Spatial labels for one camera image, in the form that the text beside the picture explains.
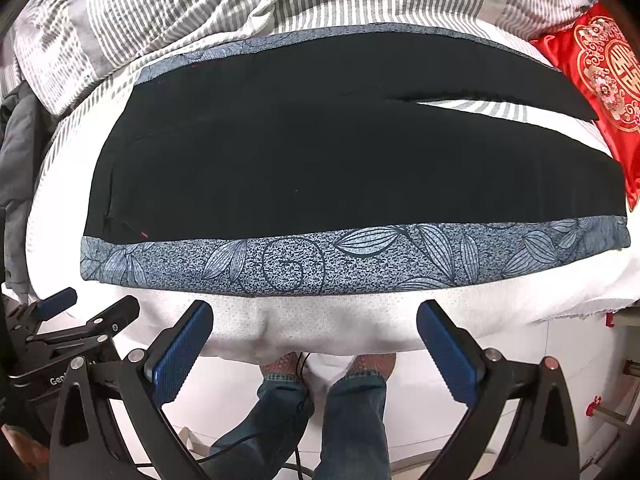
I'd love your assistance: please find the black blue patterned garment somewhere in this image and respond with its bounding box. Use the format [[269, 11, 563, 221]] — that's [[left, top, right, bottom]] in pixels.
[[80, 24, 631, 297]]

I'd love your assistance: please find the right jeans leg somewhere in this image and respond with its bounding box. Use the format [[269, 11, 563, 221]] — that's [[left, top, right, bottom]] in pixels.
[[314, 353, 396, 479]]

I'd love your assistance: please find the grey padded jacket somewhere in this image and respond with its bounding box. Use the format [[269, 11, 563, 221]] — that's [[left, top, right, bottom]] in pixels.
[[1, 82, 55, 302]]

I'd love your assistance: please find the white bed mattress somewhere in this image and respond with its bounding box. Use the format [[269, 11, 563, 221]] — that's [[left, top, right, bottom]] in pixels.
[[26, 78, 639, 363]]

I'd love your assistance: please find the grey striped duvet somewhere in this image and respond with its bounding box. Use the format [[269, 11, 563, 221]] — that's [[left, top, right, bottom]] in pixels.
[[0, 0, 601, 117]]

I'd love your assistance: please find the red embroidered pillow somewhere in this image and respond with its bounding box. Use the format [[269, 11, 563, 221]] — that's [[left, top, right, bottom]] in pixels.
[[530, 2, 640, 208]]

